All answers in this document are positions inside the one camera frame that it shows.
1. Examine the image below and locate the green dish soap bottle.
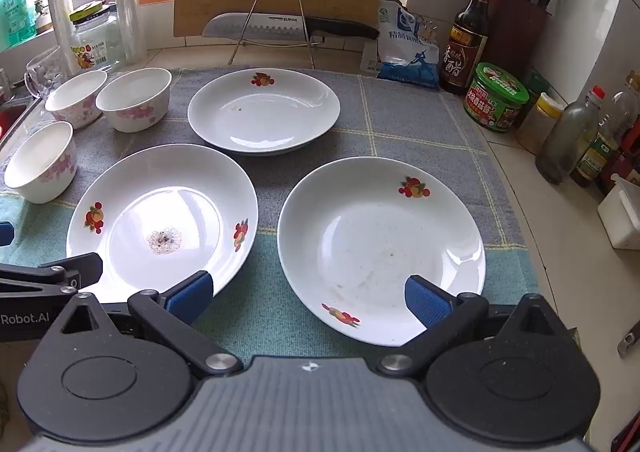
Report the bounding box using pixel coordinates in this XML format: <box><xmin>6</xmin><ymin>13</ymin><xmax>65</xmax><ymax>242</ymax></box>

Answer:
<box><xmin>0</xmin><ymin>0</ymin><xmax>37</xmax><ymax>49</ymax></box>

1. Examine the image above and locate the white plastic container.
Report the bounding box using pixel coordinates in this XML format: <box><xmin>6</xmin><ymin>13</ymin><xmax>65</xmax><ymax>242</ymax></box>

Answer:
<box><xmin>597</xmin><ymin>174</ymin><xmax>640</xmax><ymax>251</ymax></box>

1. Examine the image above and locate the grey green checked cloth mat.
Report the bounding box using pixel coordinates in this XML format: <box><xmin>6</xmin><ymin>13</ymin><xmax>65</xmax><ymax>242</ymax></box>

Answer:
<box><xmin>0</xmin><ymin>67</ymin><xmax>539</xmax><ymax>358</ymax></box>

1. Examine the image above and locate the green-lid sauce jar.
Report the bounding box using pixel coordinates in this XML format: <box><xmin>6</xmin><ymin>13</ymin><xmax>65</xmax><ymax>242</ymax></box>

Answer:
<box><xmin>462</xmin><ymin>62</ymin><xmax>530</xmax><ymax>133</ymax></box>

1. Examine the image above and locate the black-handled kitchen knife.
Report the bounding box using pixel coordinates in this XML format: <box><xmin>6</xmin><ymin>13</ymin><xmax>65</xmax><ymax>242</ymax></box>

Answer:
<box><xmin>201</xmin><ymin>12</ymin><xmax>381</xmax><ymax>41</ymax></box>

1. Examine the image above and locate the metal kitchen tool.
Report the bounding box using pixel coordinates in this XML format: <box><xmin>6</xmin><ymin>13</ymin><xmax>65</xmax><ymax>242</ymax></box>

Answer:
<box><xmin>617</xmin><ymin>331</ymin><xmax>640</xmax><ymax>358</ymax></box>

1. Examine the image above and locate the brown knife block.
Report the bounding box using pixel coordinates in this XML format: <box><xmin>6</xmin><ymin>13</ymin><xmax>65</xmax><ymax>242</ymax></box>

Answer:
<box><xmin>479</xmin><ymin>0</ymin><xmax>552</xmax><ymax>83</ymax></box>

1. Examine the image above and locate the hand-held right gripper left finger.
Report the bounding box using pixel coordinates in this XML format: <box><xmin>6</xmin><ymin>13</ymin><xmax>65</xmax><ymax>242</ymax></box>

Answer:
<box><xmin>60</xmin><ymin>270</ymin><xmax>241</xmax><ymax>378</ymax></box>

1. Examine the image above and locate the glass jar with label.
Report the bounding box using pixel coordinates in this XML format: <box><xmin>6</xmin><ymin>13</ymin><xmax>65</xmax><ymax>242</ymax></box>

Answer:
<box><xmin>67</xmin><ymin>3</ymin><xmax>124</xmax><ymax>73</ymax></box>

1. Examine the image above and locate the white fruit-print plate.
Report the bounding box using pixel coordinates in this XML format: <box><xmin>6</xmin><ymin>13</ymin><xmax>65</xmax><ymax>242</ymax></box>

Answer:
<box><xmin>187</xmin><ymin>67</ymin><xmax>341</xmax><ymax>157</ymax></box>
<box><xmin>66</xmin><ymin>144</ymin><xmax>259</xmax><ymax>305</ymax></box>
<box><xmin>277</xmin><ymin>156</ymin><xmax>487</xmax><ymax>347</ymax></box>

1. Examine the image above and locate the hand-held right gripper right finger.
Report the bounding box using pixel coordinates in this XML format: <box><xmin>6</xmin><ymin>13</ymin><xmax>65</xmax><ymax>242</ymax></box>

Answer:
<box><xmin>377</xmin><ymin>274</ymin><xmax>568</xmax><ymax>376</ymax></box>

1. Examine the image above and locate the dark vinegar bottle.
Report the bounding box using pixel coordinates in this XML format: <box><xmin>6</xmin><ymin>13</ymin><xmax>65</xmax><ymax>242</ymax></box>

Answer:
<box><xmin>438</xmin><ymin>0</ymin><xmax>496</xmax><ymax>96</ymax></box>

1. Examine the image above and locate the clear bottle red cap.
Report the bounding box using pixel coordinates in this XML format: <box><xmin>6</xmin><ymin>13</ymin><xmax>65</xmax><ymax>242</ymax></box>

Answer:
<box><xmin>534</xmin><ymin>85</ymin><xmax>606</xmax><ymax>186</ymax></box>

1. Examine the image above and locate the short plastic wrap roll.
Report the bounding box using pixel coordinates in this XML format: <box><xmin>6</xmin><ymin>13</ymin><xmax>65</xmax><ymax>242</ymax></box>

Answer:
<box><xmin>44</xmin><ymin>0</ymin><xmax>81</xmax><ymax>76</ymax></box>

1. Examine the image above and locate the oil bottle green label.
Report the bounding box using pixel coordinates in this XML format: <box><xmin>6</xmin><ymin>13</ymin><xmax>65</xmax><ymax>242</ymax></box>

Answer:
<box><xmin>570</xmin><ymin>121</ymin><xmax>624</xmax><ymax>188</ymax></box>

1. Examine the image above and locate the metal wire rack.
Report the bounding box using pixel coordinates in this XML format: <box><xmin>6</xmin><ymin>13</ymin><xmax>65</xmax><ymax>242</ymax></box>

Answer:
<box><xmin>227</xmin><ymin>0</ymin><xmax>317</xmax><ymax>69</ymax></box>

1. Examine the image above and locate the red basin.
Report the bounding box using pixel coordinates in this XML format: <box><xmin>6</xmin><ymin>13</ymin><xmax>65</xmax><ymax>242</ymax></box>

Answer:
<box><xmin>0</xmin><ymin>104</ymin><xmax>27</xmax><ymax>141</ymax></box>

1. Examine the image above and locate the clear plastic bottle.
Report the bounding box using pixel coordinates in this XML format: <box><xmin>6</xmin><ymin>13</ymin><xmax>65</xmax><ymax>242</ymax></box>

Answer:
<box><xmin>607</xmin><ymin>77</ymin><xmax>640</xmax><ymax>145</ymax></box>

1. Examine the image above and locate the clear glass mug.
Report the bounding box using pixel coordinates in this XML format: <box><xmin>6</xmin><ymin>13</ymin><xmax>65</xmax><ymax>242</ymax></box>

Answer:
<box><xmin>23</xmin><ymin>45</ymin><xmax>69</xmax><ymax>101</ymax></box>

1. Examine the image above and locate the white pink-flower bowl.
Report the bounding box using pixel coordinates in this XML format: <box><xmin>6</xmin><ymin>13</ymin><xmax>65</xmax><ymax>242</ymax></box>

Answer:
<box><xmin>3</xmin><ymin>120</ymin><xmax>78</xmax><ymax>205</ymax></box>
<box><xmin>95</xmin><ymin>67</ymin><xmax>173</xmax><ymax>134</ymax></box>
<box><xmin>45</xmin><ymin>70</ymin><xmax>109</xmax><ymax>129</ymax></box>

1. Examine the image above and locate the steel sink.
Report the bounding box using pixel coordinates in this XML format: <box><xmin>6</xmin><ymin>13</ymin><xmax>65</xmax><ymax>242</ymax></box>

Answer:
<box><xmin>0</xmin><ymin>96</ymin><xmax>42</xmax><ymax>148</ymax></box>

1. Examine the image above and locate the yellow-lid small jar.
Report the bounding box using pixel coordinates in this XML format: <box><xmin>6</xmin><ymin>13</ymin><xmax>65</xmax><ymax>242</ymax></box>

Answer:
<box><xmin>516</xmin><ymin>92</ymin><xmax>564</xmax><ymax>156</ymax></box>

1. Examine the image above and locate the white blue salt bag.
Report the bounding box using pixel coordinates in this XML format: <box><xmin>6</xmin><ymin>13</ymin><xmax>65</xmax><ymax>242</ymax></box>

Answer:
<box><xmin>360</xmin><ymin>0</ymin><xmax>442</xmax><ymax>91</ymax></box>

